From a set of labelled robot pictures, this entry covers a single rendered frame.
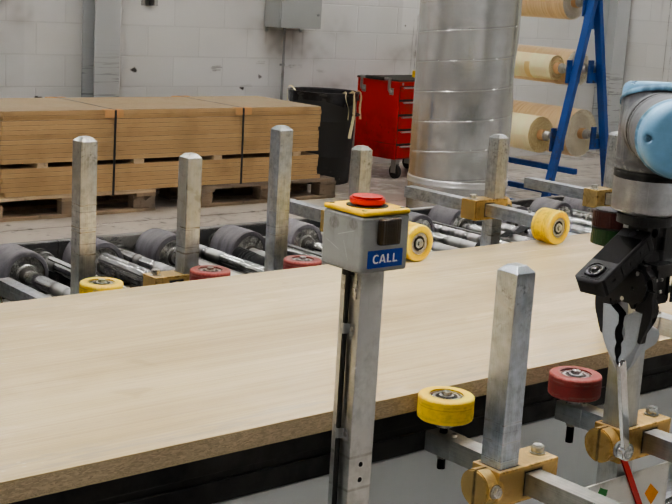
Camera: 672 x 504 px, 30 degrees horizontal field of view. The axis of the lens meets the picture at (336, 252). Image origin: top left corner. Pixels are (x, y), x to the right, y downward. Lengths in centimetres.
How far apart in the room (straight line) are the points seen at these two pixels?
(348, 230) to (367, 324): 11
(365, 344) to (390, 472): 44
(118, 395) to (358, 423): 41
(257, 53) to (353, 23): 101
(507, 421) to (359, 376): 28
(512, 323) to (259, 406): 36
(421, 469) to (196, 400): 37
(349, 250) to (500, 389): 35
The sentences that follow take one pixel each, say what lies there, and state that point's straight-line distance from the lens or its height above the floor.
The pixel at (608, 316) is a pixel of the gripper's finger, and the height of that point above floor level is 106.
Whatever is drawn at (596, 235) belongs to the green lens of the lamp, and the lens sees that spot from 180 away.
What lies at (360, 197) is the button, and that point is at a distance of 139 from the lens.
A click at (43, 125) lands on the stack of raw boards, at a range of 774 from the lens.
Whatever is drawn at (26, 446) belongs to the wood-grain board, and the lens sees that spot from 156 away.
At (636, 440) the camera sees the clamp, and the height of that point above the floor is 85.
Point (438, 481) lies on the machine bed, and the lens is 192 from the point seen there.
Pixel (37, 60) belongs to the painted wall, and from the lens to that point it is 914.
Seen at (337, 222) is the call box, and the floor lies 120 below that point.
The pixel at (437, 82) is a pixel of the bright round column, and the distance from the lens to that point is 587.
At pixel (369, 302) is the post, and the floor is 111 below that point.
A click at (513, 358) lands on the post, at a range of 162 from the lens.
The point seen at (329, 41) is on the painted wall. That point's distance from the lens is 1055.
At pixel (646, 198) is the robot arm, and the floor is 122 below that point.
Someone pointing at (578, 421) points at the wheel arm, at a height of 84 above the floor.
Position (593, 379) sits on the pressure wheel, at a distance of 193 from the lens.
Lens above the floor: 145
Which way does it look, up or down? 12 degrees down
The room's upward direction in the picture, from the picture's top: 3 degrees clockwise
